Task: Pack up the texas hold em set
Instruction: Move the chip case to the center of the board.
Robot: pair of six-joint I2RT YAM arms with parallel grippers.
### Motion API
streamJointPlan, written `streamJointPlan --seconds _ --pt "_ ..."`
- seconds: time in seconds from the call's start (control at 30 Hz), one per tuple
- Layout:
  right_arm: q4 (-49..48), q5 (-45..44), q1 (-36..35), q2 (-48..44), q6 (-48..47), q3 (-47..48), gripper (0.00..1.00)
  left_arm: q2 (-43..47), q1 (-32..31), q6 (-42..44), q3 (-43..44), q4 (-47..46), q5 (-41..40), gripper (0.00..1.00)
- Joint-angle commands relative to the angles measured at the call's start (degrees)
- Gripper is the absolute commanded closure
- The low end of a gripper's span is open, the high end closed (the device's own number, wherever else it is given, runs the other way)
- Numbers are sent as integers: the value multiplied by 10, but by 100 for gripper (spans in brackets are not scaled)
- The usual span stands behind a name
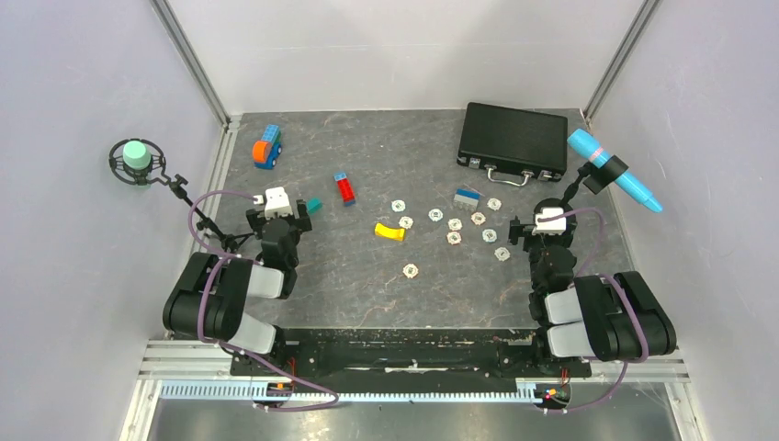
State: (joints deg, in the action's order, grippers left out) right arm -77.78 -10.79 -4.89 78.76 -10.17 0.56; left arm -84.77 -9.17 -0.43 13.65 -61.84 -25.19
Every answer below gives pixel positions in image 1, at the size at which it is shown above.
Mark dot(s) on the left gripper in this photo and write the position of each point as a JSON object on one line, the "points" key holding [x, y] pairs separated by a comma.
{"points": [[301, 223]]}

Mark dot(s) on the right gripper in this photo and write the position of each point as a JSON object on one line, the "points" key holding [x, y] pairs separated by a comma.
{"points": [[517, 229]]}

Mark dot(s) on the blue 10 poker chip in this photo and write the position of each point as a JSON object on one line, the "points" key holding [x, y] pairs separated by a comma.
{"points": [[398, 205], [435, 215]]}

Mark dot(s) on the black poker chip case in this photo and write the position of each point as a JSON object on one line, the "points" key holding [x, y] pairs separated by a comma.
{"points": [[514, 141]]}

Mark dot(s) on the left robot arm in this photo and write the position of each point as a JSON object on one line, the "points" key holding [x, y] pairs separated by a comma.
{"points": [[209, 298]]}

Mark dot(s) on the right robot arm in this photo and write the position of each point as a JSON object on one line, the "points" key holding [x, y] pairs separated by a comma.
{"points": [[607, 318]]}

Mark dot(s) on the grey poker chip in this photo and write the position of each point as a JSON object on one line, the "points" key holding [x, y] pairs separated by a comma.
{"points": [[502, 254], [494, 204]]}

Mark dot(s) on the grey poker chip far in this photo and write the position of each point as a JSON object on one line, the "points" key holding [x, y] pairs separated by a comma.
{"points": [[494, 204]]}

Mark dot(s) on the teal block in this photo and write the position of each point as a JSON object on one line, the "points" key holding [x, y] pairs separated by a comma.
{"points": [[314, 205]]}

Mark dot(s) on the blue grey lego block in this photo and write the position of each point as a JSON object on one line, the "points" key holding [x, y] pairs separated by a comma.
{"points": [[466, 200]]}

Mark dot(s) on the red 100 poker chip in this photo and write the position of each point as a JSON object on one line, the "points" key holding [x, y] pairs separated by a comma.
{"points": [[454, 238]]}

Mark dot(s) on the blue orange toy car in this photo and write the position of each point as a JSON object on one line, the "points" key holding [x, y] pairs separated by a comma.
{"points": [[266, 151]]}

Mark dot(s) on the red blue lego block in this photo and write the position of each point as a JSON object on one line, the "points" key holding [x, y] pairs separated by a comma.
{"points": [[345, 188]]}

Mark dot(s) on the blue microphone on stand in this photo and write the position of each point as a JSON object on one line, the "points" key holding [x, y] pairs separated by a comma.
{"points": [[601, 170]]}

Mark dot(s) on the white 1 poker chip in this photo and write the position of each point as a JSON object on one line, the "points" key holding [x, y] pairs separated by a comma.
{"points": [[405, 222]]}

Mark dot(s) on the red poker chip near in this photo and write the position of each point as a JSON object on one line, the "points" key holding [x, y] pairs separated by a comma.
{"points": [[410, 271]]}

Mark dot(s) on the yellow arch block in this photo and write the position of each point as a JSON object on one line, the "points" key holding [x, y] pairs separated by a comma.
{"points": [[395, 234]]}

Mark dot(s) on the green microphone on stand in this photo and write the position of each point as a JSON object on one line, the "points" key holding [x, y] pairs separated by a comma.
{"points": [[141, 163]]}

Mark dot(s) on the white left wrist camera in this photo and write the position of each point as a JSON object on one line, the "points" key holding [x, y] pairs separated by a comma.
{"points": [[274, 203]]}

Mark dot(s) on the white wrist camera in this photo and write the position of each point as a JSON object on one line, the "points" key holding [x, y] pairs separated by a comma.
{"points": [[274, 203], [550, 221]]}

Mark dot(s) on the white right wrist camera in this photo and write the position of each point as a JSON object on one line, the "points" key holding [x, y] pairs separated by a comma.
{"points": [[550, 221]]}

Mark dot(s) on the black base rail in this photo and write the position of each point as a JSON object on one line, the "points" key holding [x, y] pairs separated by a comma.
{"points": [[419, 360]]}

